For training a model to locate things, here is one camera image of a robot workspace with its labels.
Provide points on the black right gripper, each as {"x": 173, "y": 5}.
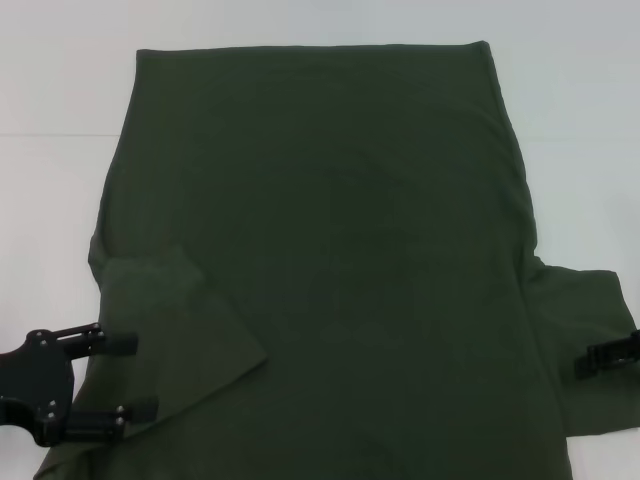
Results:
{"x": 631, "y": 350}

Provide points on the dark green shirt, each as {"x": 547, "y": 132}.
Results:
{"x": 320, "y": 200}

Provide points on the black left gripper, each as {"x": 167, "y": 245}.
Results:
{"x": 35, "y": 380}

